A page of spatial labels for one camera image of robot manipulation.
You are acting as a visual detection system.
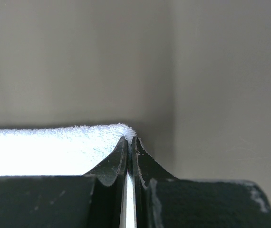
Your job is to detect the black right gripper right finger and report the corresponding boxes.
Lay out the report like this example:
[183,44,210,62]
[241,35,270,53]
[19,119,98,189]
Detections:
[131,137,271,228]

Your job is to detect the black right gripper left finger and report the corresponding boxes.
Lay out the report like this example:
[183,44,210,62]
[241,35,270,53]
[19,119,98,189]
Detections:
[0,138,128,228]

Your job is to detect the light blue towel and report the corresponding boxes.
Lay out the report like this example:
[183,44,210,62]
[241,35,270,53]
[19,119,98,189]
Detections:
[0,124,136,228]

